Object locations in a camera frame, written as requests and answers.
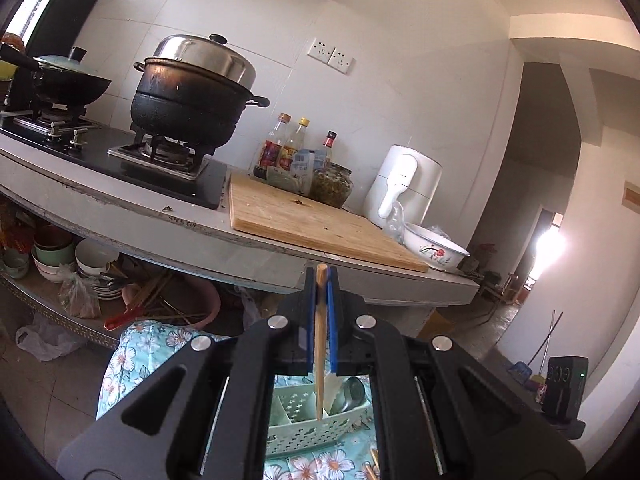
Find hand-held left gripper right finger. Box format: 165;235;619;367
326;266;586;480

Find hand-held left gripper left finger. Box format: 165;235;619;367
56;267;318;480

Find bamboo chopstick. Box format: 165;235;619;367
314;263;329;421

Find large metal spoon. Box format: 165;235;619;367
330;376;368;416

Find green plastic utensil basket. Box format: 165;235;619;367
267;377;377;457

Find wooden cutting board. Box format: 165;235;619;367
228;172;431;274

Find cardboard box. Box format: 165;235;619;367
416;309;455;342

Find pink plastic basin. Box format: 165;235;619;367
167;271;222;327

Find small clear plastic bag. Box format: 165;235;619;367
384;200;407;243

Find clear seasoning packet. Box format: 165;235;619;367
266;165;303;195

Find white floral enamel basin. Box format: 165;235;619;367
402;222;472;274

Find blue white carton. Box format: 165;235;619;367
291;149;328;196

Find white air fryer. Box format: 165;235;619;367
362;144;444;231

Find orange cap sauce bottle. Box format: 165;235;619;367
254;112;292;181

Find red cap sauce bottle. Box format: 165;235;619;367
319;131;338;167

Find yellow cap sauce bottle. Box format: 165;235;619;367
279;117;311;173

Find grey concrete kitchen counter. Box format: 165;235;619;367
0;125;482;311

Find floral turquoise blanket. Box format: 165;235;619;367
96;320;386;480

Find red plastic spatula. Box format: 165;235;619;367
103;287;153;332

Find white ceramic bowl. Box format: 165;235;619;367
75;238;121;277

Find black cooking pot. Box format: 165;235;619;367
130;57;272;157

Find clear knotted plastic bag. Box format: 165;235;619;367
58;264;102;319

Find stack of ceramic bowls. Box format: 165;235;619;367
31;227;77;283

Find white plastic bag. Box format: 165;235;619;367
15;314;87;362

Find steel steamer lid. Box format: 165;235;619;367
151;34;257;92

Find black gas stove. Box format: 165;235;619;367
0;105;229;211

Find patterned metal shelf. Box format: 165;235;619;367
0;272;123;348

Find red food packets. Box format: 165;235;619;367
0;195;38;261

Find black wok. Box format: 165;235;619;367
0;42;112;107

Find glass wok lid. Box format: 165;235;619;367
36;46;92;75

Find range hood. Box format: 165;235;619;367
22;0;112;58

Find white wall socket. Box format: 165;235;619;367
327;46;356;75
306;36;335;65

